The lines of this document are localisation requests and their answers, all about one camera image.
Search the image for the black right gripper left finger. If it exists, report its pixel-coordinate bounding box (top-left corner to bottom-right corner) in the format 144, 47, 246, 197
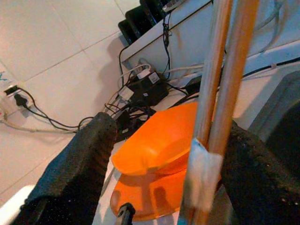
14, 112, 118, 225

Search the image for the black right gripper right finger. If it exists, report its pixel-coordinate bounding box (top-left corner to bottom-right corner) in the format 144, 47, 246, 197
221, 119, 300, 225

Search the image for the white tape wrap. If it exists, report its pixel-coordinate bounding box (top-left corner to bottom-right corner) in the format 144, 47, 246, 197
185, 138, 223, 211

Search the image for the orange plastic bowl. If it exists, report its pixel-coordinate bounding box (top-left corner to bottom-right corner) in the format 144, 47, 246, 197
111, 102, 200, 177

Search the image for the wooden chopstick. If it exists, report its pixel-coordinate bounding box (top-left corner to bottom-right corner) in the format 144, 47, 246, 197
180, 0, 234, 225
192, 0, 261, 225

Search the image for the orange plastic plate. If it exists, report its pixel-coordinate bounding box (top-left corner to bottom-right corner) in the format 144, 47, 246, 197
110, 161, 222, 221

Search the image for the white charger plug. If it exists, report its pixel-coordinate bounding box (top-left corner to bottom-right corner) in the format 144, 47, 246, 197
136, 67, 151, 80
118, 86, 135, 102

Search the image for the black charger box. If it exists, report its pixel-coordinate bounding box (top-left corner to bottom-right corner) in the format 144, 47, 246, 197
127, 72, 170, 106

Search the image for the black power adapter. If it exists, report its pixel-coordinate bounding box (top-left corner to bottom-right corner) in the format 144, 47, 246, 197
185, 74, 203, 94

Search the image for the black flat device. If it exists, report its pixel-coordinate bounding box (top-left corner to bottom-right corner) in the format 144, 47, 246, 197
125, 7, 157, 39
140, 0, 170, 24
118, 20, 136, 46

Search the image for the white shelf board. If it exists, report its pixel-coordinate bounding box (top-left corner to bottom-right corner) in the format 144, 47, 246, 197
120, 0, 300, 71

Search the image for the grey remote control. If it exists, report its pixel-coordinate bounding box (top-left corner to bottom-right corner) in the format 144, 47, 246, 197
161, 0, 186, 13

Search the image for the beige cable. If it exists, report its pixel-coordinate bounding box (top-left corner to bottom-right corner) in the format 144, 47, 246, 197
0, 117, 79, 135

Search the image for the black wall plug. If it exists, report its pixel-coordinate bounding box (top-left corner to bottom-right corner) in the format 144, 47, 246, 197
13, 93, 27, 106

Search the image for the white wall socket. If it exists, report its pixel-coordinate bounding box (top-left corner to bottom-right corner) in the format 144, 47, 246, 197
0, 84, 32, 118

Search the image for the black hanging cable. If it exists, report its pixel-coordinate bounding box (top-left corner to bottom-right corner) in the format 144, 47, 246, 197
162, 13, 173, 80

